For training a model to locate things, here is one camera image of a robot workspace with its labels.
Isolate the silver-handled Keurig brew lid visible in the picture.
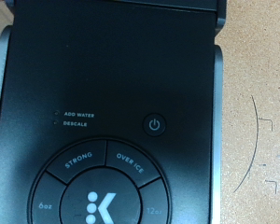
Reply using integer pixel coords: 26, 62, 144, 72
0, 6, 229, 224

